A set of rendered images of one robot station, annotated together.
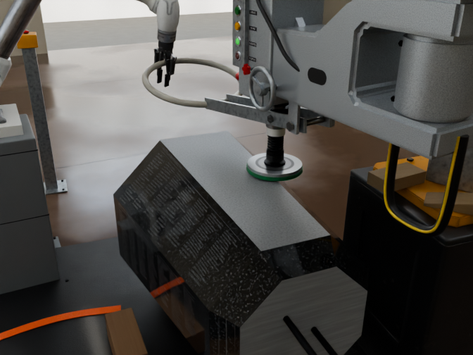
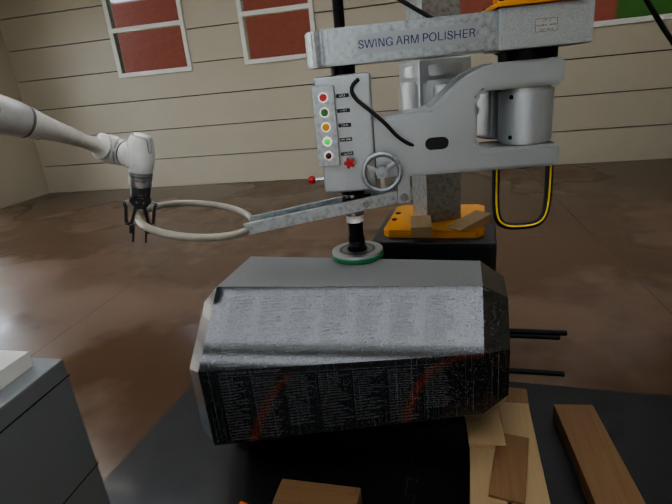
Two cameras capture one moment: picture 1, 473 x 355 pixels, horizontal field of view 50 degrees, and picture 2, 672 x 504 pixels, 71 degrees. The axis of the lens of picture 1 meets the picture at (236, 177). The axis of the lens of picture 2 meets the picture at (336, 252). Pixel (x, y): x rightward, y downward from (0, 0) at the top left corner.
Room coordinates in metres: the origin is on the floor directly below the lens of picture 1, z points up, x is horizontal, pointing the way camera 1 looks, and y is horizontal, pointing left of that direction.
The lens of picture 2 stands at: (0.71, 1.39, 1.50)
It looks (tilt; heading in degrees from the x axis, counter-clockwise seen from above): 20 degrees down; 308
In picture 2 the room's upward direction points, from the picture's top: 6 degrees counter-clockwise
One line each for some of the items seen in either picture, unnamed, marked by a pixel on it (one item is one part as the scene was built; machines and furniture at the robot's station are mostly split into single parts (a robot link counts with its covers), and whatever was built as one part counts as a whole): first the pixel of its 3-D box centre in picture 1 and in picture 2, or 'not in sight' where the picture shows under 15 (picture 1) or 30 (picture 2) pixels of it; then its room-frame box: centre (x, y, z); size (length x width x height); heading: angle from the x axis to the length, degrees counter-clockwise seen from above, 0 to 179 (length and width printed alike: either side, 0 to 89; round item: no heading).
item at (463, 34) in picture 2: not in sight; (438, 43); (1.51, -0.33, 1.60); 0.96 x 0.25 x 0.17; 32
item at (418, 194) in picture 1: (457, 182); (436, 219); (1.78, -0.86, 0.76); 0.49 x 0.49 x 0.05; 20
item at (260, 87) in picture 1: (269, 87); (381, 170); (1.64, -0.11, 1.18); 0.15 x 0.10 x 0.15; 32
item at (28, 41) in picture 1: (39, 115); not in sight; (3.24, 1.32, 0.54); 0.20 x 0.20 x 1.09; 20
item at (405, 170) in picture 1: (396, 177); (421, 226); (1.74, -0.61, 0.81); 0.20 x 0.10 x 0.05; 118
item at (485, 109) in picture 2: not in sight; (456, 107); (1.62, -0.75, 1.34); 0.74 x 0.34 x 0.25; 146
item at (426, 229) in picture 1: (418, 179); (521, 191); (1.24, -0.50, 1.03); 0.23 x 0.03 x 0.32; 32
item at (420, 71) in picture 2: not in sight; (434, 103); (1.78, -0.86, 1.36); 0.35 x 0.35 x 0.41
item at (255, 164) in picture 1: (274, 164); (357, 250); (1.80, -0.15, 0.83); 0.21 x 0.21 x 0.01
